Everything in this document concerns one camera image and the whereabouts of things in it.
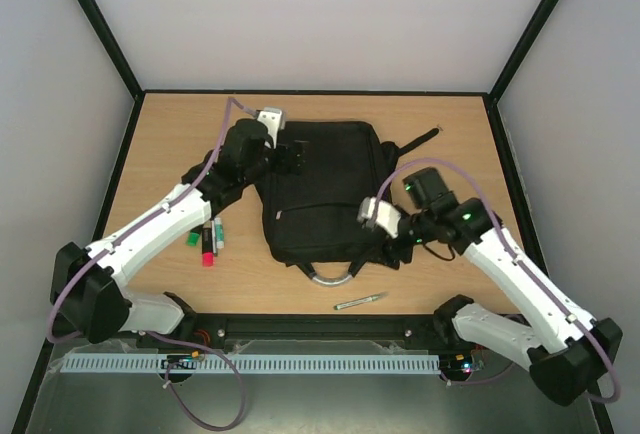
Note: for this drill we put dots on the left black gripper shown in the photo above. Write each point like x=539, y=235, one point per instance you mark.
x=285, y=166

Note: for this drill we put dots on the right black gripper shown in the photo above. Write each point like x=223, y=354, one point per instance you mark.
x=395, y=242

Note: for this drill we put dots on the black student backpack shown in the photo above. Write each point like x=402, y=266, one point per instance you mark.
x=310, y=218

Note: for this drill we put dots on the silver green marker pen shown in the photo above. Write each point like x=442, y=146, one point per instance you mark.
x=360, y=301

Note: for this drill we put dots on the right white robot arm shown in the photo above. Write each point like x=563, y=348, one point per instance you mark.
x=563, y=347

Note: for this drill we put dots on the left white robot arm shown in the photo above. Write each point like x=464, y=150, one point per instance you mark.
x=90, y=284

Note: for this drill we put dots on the black blue pen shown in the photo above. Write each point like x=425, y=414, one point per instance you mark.
x=215, y=249

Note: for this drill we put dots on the white green glue stick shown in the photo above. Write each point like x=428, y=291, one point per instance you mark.
x=220, y=233

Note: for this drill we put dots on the pink highlighter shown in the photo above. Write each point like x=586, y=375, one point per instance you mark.
x=207, y=246

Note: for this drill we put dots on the green highlighter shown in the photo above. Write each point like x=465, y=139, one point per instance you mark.
x=194, y=236

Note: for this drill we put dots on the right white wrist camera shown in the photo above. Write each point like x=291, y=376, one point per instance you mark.
x=373, y=213

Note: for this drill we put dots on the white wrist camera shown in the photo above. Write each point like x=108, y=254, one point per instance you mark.
x=373, y=213
x=273, y=118

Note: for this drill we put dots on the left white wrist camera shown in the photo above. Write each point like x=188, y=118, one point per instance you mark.
x=273, y=118

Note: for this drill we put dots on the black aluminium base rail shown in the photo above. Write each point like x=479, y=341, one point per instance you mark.
x=442, y=331

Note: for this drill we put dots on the light blue slotted cable duct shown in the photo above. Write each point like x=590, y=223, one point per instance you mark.
x=252, y=364

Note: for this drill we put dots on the black enclosure frame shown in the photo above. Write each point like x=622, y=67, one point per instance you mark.
x=100, y=29

